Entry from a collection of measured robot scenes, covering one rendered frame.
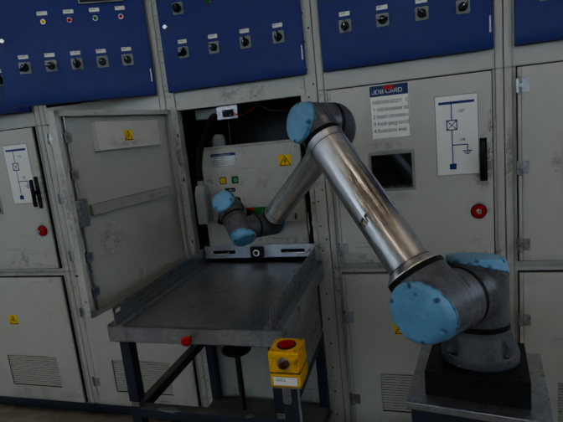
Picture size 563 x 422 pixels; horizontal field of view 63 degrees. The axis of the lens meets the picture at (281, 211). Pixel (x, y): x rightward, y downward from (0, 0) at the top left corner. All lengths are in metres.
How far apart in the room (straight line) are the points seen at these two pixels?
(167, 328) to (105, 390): 1.29
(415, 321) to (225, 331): 0.64
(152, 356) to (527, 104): 2.04
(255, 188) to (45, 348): 1.54
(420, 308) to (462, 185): 0.93
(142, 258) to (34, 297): 0.97
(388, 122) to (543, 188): 0.62
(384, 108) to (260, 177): 0.62
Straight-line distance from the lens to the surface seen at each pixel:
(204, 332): 1.52
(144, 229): 2.03
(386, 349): 2.13
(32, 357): 3.04
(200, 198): 2.07
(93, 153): 1.85
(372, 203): 1.16
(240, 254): 2.16
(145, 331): 1.62
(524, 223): 1.98
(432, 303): 1.05
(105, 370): 2.75
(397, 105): 1.88
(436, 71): 1.91
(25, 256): 2.80
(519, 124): 1.92
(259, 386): 2.39
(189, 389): 2.53
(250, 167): 2.07
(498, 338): 1.28
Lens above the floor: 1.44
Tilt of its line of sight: 10 degrees down
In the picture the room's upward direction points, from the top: 6 degrees counter-clockwise
